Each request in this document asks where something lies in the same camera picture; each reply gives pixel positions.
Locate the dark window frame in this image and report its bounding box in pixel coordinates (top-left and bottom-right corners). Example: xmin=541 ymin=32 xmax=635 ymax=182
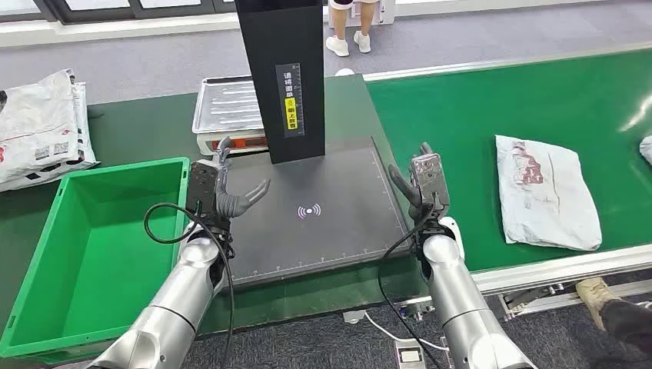
xmin=0 ymin=0 xmax=327 ymax=25

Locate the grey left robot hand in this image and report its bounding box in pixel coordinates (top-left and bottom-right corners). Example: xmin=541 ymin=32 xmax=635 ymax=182
xmin=212 ymin=136 xmax=271 ymax=220

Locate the weighing scale with steel tray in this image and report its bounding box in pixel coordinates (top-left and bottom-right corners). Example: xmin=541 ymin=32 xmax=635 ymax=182
xmin=191 ymin=75 xmax=269 ymax=157

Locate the green plastic crate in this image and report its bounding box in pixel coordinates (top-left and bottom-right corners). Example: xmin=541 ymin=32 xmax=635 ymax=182
xmin=0 ymin=156 xmax=192 ymax=366

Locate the green conveyor belt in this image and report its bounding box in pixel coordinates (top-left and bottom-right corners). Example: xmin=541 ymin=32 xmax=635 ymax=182
xmin=362 ymin=40 xmax=652 ymax=322

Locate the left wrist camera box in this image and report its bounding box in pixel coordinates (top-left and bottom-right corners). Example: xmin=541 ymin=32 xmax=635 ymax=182
xmin=185 ymin=159 xmax=221 ymax=216

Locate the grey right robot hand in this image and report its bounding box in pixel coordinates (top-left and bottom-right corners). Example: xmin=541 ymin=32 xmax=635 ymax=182
xmin=388 ymin=142 xmax=435 ymax=222

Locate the person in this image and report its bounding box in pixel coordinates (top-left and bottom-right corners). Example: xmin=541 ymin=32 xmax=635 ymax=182
xmin=575 ymin=276 xmax=652 ymax=357
xmin=324 ymin=0 xmax=383 ymax=58

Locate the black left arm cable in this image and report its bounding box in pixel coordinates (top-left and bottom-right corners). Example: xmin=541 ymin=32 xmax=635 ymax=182
xmin=143 ymin=201 xmax=236 ymax=369

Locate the small wired control module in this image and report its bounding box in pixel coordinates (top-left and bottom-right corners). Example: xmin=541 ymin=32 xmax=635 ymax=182
xmin=397 ymin=298 xmax=437 ymax=322

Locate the metal floor socket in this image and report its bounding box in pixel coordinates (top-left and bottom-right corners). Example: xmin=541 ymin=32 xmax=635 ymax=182
xmin=393 ymin=340 xmax=426 ymax=369

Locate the white floor cable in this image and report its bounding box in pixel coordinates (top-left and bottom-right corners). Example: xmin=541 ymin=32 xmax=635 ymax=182
xmin=362 ymin=311 xmax=452 ymax=354

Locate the black inbound scanner machine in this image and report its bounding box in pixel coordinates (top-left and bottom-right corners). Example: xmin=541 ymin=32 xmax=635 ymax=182
xmin=218 ymin=0 xmax=414 ymax=293

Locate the white flat poly mailer bag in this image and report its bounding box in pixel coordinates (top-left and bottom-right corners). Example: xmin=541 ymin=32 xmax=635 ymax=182
xmin=0 ymin=68 xmax=85 ymax=185
xmin=0 ymin=81 xmax=101 ymax=194

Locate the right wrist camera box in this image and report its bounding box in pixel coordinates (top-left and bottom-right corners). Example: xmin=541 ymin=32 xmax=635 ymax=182
xmin=411 ymin=151 xmax=451 ymax=218

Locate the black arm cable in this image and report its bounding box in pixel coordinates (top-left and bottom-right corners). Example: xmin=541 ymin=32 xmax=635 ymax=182
xmin=377 ymin=203 xmax=445 ymax=369
xmin=143 ymin=201 xmax=236 ymax=369

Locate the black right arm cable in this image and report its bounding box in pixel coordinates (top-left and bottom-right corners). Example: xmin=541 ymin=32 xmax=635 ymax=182
xmin=377 ymin=203 xmax=445 ymax=369

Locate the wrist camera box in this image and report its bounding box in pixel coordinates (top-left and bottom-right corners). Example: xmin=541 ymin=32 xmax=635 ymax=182
xmin=185 ymin=159 xmax=221 ymax=216
xmin=411 ymin=151 xmax=451 ymax=218

